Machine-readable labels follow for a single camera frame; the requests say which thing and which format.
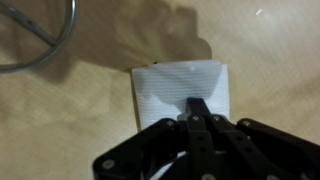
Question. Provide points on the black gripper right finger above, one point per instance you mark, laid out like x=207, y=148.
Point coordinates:
x=246, y=150

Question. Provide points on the white tissue roll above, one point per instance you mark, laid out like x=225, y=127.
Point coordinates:
x=161, y=90

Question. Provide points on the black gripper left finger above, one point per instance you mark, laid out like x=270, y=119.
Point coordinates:
x=155, y=149

